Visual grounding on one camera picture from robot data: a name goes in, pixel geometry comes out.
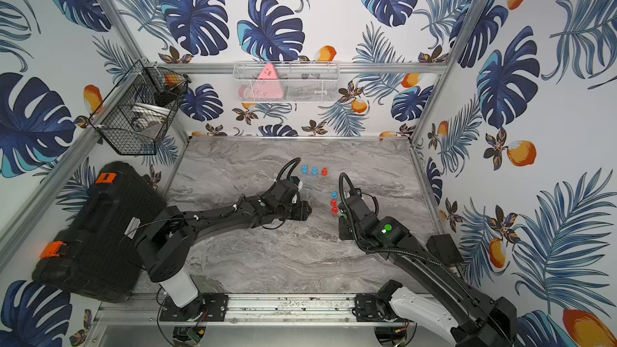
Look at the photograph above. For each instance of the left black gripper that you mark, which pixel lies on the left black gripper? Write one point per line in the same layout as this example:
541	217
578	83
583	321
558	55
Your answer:
293	207

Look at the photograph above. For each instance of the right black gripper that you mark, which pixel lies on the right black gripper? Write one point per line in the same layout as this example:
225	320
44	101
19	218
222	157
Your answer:
343	234

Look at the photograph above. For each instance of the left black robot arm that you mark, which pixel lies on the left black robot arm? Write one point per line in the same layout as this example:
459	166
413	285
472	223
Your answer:
164	244

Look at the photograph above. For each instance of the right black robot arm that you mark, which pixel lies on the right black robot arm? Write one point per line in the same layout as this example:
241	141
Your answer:
460	314

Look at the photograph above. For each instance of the black power supply box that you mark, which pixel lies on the black power supply box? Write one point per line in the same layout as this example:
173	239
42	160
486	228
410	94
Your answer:
444	249

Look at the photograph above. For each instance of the pink triangle card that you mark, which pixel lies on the pink triangle card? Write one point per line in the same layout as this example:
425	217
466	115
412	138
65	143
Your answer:
267	86

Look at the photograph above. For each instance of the black plastic tool case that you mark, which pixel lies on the black plastic tool case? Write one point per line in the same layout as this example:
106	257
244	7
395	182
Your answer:
95	257

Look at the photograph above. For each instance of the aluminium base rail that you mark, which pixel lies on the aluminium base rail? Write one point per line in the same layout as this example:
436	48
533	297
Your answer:
352	310

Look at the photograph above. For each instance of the clear mesh wall tray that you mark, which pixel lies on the clear mesh wall tray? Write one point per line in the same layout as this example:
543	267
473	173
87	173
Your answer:
302	81

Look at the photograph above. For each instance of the black wire basket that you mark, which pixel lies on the black wire basket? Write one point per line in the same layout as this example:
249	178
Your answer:
146	100

